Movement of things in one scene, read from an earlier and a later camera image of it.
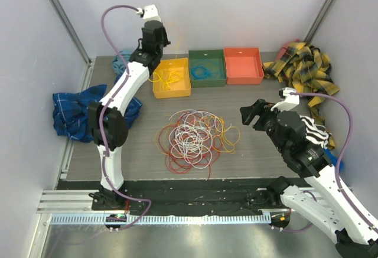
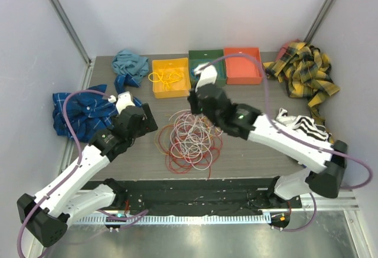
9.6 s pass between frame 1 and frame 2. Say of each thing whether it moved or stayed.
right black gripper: moved
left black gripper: moved
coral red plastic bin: stayed
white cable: stayed
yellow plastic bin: stayed
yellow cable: stayed
